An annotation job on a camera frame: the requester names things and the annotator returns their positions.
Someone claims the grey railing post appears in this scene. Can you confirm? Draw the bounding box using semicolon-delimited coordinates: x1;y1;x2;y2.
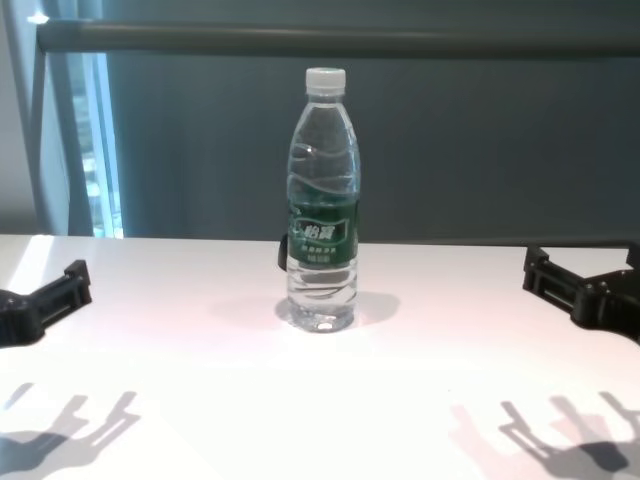
29;47;55;235

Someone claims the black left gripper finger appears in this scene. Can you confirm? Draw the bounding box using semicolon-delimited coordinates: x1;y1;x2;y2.
24;259;94;345

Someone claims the grey railing handrail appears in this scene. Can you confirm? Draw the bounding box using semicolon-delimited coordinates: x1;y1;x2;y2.
37;18;640;57

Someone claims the clear water bottle green label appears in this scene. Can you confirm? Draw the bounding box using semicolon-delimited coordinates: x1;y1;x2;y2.
285;67;362;334

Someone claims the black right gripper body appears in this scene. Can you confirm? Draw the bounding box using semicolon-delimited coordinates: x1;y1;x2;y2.
583;269;640;346

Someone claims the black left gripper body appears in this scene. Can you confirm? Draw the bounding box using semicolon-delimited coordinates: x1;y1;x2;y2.
0;287;39;350

